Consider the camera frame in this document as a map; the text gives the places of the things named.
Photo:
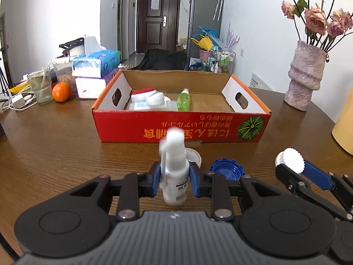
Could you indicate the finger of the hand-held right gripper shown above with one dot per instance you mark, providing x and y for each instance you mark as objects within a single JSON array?
[
  {"x": 297, "y": 185},
  {"x": 317, "y": 172}
]

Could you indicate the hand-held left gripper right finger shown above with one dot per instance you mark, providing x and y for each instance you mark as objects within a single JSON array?
[{"x": 195, "y": 182}]

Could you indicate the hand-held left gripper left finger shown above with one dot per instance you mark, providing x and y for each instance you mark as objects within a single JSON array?
[{"x": 155, "y": 180}]

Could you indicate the white spray bottle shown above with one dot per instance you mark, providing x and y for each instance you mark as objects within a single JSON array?
[{"x": 175, "y": 171}]

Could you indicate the white ridged bottle cap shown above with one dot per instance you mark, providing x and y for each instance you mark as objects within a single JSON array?
[{"x": 289, "y": 158}]

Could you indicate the orange cardboard box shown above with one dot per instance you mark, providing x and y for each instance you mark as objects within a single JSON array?
[{"x": 124, "y": 127}]

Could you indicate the translucent white labelled bottle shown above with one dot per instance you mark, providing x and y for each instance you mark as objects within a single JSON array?
[{"x": 140, "y": 106}]

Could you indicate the green spray bottle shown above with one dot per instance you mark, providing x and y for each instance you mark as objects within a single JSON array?
[{"x": 183, "y": 102}]

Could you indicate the white round jar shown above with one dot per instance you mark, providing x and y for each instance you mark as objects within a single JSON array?
[{"x": 155, "y": 99}]

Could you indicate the white red topped container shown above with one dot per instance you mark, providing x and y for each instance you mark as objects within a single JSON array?
[{"x": 140, "y": 93}]

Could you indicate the blue bottle cap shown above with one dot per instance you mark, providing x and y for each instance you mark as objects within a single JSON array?
[{"x": 224, "y": 168}]

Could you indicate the yellow rounded object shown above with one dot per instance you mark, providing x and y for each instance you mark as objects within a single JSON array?
[{"x": 344, "y": 127}]

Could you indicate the pink textured vase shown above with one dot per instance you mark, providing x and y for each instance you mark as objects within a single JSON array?
[{"x": 303, "y": 77}]

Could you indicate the white panel board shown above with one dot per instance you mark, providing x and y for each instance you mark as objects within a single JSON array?
[{"x": 259, "y": 82}]

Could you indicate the purple tissue pack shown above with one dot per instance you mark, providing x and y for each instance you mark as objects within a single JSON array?
[{"x": 91, "y": 88}]

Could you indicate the blue white carton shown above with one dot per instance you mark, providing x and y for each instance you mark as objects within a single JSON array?
[{"x": 196, "y": 65}]

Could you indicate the metal rack cart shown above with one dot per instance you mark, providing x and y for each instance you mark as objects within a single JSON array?
[{"x": 224, "y": 59}]

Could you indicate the pink plastic bucket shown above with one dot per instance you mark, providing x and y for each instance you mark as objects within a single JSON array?
[{"x": 205, "y": 54}]

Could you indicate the orange fruit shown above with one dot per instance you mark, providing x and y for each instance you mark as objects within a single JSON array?
[{"x": 61, "y": 92}]

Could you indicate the blue tissue box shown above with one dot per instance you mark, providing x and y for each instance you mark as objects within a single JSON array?
[{"x": 93, "y": 63}]

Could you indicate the yellow watering can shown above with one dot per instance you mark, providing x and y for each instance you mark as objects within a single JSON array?
[{"x": 204, "y": 42}]

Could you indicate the clear plastic container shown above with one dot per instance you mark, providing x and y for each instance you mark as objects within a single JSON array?
[{"x": 64, "y": 71}]

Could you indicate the pink feather decoration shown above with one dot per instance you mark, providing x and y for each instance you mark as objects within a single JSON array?
[{"x": 231, "y": 38}]

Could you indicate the glass cup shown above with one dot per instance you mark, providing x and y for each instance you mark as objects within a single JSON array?
[{"x": 40, "y": 88}]

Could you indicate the dark brown door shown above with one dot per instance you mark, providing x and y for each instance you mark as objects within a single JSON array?
[{"x": 155, "y": 27}]

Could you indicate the dried pink rose bouquet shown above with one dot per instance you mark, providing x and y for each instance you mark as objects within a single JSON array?
[{"x": 314, "y": 19}]

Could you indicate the black tray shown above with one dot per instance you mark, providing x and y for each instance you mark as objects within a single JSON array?
[{"x": 71, "y": 42}]

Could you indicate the yellow packet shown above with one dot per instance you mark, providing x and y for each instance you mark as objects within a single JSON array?
[{"x": 19, "y": 89}]

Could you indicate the grey refrigerator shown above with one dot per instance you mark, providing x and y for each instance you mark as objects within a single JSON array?
[{"x": 201, "y": 13}]

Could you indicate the white folded umbrella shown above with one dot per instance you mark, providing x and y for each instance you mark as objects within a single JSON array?
[
  {"x": 216, "y": 2},
  {"x": 221, "y": 4}
]

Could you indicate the black tripod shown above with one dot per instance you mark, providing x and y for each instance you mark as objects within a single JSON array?
[{"x": 3, "y": 81}]

